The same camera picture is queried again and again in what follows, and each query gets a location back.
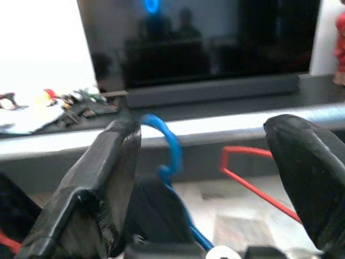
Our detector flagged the red laughing Buddha statue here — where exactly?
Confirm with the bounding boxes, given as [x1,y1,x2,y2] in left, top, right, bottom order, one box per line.
[333,12,345,86]

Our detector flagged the blue plastic hanger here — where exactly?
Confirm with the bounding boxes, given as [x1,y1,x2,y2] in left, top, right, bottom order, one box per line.
[139,113,215,253]

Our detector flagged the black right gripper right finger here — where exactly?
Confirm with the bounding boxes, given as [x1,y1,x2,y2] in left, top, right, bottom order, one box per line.
[263,114,345,254]

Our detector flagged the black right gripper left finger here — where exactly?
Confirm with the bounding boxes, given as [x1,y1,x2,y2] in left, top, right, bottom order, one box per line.
[16,120,142,259]

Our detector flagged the black soundbar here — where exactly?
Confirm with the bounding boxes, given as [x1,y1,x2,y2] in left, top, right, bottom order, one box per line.
[125,74,300,109]

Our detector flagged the black TV console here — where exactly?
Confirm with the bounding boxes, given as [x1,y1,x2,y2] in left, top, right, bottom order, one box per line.
[0,74,345,192]

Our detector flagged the white paper stack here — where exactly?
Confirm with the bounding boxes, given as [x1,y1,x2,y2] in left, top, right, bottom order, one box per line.
[0,104,68,134]

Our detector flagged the red plastic hanger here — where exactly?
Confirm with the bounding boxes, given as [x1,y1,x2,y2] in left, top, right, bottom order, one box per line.
[218,146,302,224]
[0,229,22,254]

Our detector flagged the black flat television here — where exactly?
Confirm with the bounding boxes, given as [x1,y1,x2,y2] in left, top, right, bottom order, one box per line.
[77,0,321,90]

